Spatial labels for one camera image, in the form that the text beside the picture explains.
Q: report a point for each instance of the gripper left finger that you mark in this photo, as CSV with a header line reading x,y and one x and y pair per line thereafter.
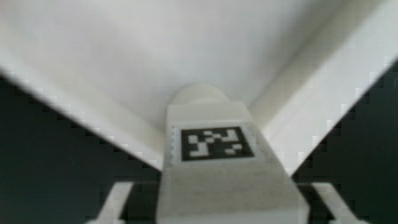
x,y
113,208

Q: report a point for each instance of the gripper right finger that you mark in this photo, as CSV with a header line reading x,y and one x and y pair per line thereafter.
x,y
337,205

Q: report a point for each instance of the white table leg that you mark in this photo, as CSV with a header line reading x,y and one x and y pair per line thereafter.
x,y
225,186

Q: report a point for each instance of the white square table top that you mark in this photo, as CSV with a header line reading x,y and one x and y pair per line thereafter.
x,y
106,54

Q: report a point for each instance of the white U-shaped fence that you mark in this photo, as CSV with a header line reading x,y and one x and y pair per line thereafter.
x,y
328,78

